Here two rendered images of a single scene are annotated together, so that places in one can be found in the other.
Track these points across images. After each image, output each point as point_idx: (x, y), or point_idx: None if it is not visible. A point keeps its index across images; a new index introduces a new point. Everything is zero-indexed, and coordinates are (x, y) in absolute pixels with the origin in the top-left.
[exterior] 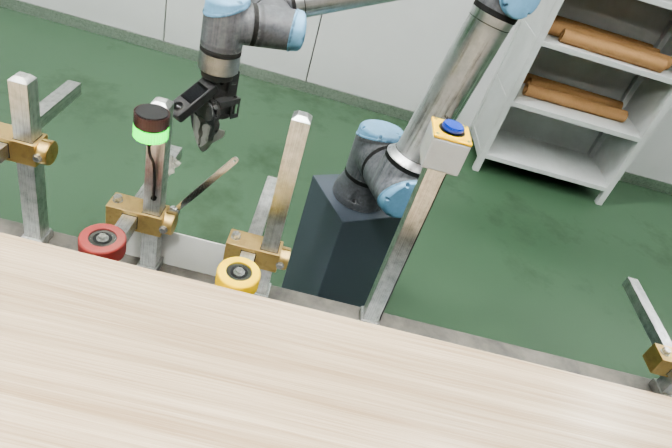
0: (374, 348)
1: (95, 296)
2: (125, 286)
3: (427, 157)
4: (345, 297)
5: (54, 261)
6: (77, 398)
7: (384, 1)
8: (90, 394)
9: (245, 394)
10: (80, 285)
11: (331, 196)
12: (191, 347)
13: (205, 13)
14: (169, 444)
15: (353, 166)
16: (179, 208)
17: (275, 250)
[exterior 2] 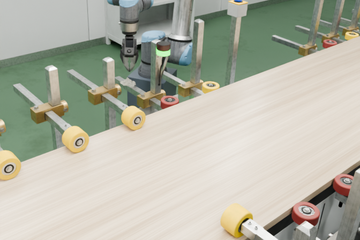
0: (262, 79)
1: (196, 109)
2: (197, 104)
3: (238, 13)
4: None
5: (172, 111)
6: (235, 122)
7: None
8: (235, 120)
9: (259, 101)
10: (189, 110)
11: (145, 79)
12: (233, 102)
13: (127, 6)
14: (263, 115)
15: (150, 58)
16: None
17: (199, 81)
